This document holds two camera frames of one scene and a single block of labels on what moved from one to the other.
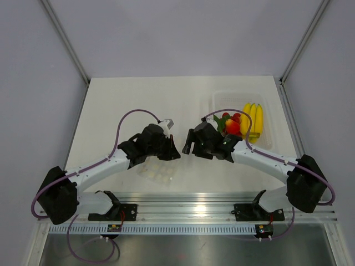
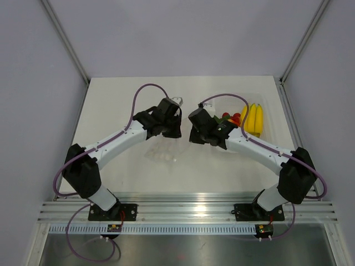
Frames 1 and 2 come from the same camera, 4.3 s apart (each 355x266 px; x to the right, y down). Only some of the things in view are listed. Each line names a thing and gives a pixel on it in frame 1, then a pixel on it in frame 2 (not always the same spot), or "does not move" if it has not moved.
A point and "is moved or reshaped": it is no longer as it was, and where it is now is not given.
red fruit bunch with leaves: [229, 125] does not move
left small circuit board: [114, 228] does not move
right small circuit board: [264, 230] does not move
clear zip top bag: [158, 171] is moved or reshaped
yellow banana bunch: [255, 111] does not move
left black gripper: [172, 153] to [177, 132]
